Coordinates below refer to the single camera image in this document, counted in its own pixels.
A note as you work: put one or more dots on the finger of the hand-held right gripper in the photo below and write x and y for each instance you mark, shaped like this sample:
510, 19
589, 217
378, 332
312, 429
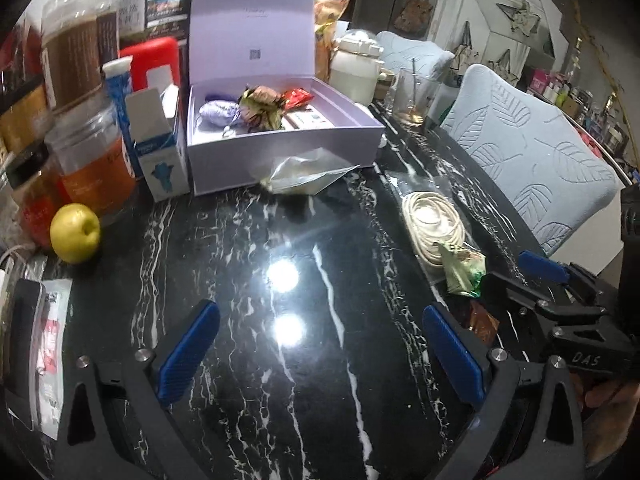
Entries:
542, 264
590, 350

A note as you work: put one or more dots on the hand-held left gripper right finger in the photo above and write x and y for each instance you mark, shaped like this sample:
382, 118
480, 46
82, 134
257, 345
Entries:
450, 350

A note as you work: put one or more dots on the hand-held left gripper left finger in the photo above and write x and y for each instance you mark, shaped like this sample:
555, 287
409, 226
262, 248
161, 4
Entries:
190, 342

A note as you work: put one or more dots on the brown snack packet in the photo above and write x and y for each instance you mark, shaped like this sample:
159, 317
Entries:
482, 325

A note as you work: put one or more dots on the green snack packet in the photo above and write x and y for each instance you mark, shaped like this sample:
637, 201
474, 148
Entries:
462, 270

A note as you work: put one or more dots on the clear plastic bag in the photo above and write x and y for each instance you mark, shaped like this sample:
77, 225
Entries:
305, 172

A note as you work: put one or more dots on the purple sachet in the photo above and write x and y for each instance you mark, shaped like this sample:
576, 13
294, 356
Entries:
217, 112

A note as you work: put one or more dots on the green brocade triangular sachet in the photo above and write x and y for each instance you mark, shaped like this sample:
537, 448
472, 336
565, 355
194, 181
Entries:
260, 119

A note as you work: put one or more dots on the red snack packet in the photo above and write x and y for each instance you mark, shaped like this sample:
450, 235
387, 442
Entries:
307, 120

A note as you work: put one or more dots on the red patterned sachet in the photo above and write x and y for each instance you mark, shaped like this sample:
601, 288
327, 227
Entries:
297, 99

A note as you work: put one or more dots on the lavender gift box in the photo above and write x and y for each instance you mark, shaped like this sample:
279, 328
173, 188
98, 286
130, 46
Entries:
250, 25

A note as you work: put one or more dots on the person's right hand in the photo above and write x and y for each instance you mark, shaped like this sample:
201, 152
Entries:
610, 410

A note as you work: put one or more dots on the leaf-patterned chair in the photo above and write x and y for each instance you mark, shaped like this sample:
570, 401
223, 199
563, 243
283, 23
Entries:
415, 57
530, 160

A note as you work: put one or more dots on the red and white sachet packet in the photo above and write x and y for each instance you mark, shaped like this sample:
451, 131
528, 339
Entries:
55, 355

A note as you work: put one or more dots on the row of small bottles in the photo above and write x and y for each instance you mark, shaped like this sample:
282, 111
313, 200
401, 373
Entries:
585, 105

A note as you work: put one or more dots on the yellow apple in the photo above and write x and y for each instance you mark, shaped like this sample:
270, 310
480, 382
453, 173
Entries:
75, 232

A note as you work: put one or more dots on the black flat case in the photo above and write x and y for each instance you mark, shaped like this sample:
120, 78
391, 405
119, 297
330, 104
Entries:
27, 350

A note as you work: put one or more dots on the white and blue carton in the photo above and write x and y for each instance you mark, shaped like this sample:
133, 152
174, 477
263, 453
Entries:
162, 160

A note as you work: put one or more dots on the clear jar of orange contents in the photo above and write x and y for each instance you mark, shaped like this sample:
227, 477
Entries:
95, 170

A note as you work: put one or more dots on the cream tote bag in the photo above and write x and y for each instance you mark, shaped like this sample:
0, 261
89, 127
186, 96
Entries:
507, 62

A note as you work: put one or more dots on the black-lidded jar of red contents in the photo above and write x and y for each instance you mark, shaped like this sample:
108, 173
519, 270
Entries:
35, 205

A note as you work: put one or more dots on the glass cup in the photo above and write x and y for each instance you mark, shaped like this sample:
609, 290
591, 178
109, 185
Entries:
415, 100

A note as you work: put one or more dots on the beige ceramic cup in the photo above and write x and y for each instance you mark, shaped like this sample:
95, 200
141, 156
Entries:
386, 85

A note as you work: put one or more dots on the blue tablet tube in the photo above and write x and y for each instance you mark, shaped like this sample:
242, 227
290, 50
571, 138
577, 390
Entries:
122, 110

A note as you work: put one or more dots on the star-shaped hanging bag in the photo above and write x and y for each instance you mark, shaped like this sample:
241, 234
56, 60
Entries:
520, 15

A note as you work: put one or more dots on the white lidded jug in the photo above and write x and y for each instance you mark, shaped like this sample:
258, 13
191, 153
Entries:
355, 70

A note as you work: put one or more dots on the black-lidded jar of amber contents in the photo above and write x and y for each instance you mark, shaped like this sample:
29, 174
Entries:
22, 120

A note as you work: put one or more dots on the brown hanging bag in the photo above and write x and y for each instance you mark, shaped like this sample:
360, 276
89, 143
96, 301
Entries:
414, 10

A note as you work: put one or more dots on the red bottle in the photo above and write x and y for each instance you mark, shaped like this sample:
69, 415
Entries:
155, 55

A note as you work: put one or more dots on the clear jar with brown label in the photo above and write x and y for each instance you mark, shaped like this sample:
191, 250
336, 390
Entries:
72, 55

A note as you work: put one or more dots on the orange snack bag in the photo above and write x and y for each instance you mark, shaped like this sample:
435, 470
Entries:
330, 35

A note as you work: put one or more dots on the black printed pouch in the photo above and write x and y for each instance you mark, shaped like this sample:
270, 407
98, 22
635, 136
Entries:
167, 7

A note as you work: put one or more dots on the dark jar with white label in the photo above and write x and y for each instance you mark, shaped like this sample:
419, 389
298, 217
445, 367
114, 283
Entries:
127, 7

